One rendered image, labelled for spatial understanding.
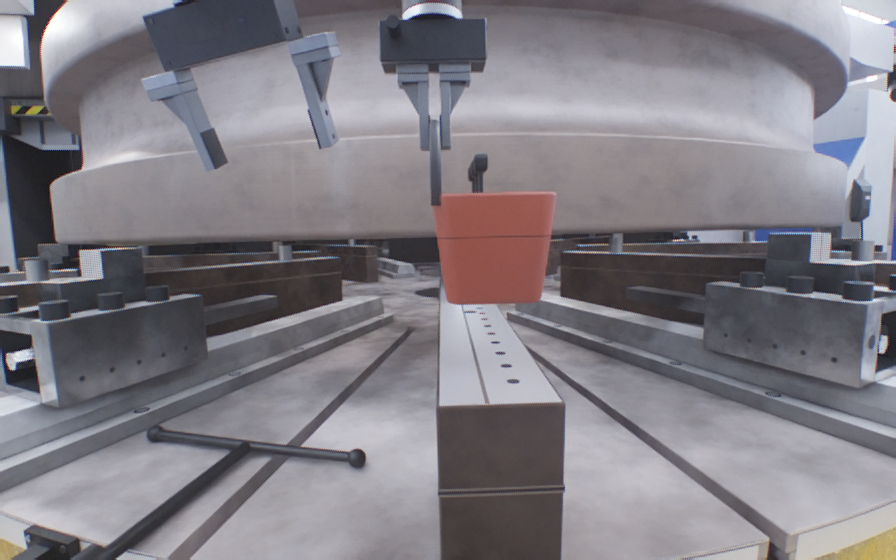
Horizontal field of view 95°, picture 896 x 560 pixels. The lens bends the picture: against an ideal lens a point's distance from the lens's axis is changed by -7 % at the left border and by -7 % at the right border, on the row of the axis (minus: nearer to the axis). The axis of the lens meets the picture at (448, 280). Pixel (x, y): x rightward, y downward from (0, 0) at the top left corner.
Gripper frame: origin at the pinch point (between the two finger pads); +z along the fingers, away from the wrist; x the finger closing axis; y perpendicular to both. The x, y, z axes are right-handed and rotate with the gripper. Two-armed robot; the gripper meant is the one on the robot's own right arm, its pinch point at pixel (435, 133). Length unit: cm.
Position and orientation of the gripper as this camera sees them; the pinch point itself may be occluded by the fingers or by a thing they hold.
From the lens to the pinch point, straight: 58.8
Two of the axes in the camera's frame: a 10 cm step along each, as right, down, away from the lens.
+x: 10.0, -0.2, 0.1
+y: 0.2, 1.2, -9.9
